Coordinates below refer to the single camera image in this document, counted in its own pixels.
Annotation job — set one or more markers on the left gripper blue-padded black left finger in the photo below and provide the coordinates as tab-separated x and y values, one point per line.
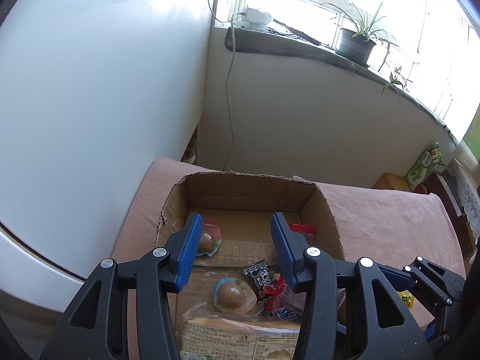
94	325

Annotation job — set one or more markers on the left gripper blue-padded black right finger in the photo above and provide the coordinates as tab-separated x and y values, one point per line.
378	324

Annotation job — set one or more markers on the yellow candy packet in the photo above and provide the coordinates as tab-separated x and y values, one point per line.
407	298

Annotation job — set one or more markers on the red-sealed dried fruit bag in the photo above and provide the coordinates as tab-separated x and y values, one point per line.
279	294

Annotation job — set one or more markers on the clear bread bag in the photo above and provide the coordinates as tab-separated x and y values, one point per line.
209	334

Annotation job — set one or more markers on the black white candy wrapper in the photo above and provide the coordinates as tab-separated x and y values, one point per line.
260	279

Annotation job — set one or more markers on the packed brown egg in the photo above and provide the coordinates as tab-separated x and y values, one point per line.
234	296

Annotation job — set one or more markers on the Chinese Snickers bar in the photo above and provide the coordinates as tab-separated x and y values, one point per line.
283	313

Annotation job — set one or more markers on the red-topped snack bag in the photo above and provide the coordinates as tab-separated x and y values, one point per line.
307	231

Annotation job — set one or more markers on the packed egg in box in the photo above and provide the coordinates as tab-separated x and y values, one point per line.
211	238

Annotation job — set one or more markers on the dark red box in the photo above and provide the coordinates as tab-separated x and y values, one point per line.
437	185

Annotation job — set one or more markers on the white lace cloth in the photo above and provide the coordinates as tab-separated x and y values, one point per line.
465	168

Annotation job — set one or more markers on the cardboard box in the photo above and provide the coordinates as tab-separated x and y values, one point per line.
242	207

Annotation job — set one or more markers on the green tissue box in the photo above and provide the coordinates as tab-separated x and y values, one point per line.
430	160

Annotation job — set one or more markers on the wooden cabinet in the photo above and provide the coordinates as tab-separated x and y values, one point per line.
392	182

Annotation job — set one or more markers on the white appliance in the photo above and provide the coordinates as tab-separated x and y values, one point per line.
92	92

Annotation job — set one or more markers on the dark potted plant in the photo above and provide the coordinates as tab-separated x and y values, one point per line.
357	45

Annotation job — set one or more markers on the stone window sill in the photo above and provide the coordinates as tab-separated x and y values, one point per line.
308	84

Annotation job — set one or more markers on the white power adapter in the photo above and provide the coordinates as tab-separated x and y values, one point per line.
253	19

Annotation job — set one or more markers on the yellow green wall map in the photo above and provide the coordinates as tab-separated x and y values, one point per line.
472	136

